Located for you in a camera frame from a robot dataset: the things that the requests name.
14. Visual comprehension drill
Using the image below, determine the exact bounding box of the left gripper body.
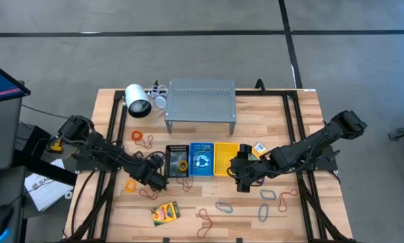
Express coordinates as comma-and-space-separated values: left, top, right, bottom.
133, 157, 169, 192

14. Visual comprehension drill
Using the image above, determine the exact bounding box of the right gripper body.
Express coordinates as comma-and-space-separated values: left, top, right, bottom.
236, 144, 269, 194

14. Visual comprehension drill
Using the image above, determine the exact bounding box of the yellow card pack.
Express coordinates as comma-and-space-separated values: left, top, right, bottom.
251, 141, 270, 162

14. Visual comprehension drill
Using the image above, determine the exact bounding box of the yellow rubber band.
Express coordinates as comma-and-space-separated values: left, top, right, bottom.
198, 144, 213, 159

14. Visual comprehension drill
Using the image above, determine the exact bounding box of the yellow plastic basket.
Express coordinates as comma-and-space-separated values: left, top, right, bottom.
213, 142, 240, 178

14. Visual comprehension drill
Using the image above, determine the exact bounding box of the Crayola crayon box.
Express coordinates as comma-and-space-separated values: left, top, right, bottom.
150, 200, 182, 227

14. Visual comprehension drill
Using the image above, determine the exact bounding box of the blue plastic basket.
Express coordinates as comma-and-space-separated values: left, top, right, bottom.
188, 142, 216, 178

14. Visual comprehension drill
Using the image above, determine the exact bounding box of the black plastic basket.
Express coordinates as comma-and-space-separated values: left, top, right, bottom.
164, 144, 191, 179

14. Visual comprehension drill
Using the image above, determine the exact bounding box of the large red rubber band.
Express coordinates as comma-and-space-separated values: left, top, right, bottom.
196, 208, 213, 240

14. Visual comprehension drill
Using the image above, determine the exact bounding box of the grey perforated metal riser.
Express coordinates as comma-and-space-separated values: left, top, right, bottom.
163, 78, 237, 136

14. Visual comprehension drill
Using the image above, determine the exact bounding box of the white cylindrical spotlight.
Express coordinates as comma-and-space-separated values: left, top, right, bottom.
124, 83, 153, 119

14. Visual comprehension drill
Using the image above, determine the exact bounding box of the white paper booklet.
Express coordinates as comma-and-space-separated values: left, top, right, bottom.
24, 158, 75, 213

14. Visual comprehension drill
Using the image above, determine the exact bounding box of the black stand bar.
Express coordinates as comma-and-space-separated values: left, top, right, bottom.
12, 123, 78, 186

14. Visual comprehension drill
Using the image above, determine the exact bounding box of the grey cabinet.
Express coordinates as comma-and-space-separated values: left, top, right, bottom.
0, 97, 24, 173

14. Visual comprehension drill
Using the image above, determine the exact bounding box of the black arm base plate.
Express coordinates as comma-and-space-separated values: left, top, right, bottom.
74, 153, 124, 172
288, 144, 338, 172

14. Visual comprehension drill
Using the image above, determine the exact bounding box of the black aluminium table frame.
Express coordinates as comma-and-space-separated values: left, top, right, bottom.
65, 88, 355, 243

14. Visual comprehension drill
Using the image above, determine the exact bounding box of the white cable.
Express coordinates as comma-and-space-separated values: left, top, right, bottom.
147, 84, 169, 128

